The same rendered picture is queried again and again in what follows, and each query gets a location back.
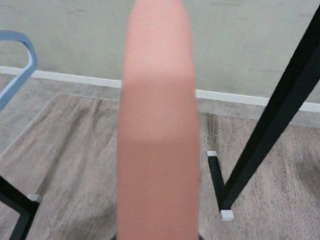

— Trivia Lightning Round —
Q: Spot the light blue plastic hanger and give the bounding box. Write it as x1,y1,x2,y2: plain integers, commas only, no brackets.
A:
0,30,37,112

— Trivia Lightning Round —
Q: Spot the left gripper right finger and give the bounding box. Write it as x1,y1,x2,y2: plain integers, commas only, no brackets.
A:
198,232,205,240

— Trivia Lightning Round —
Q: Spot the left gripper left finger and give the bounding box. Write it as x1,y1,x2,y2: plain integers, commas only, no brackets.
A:
110,232,117,240

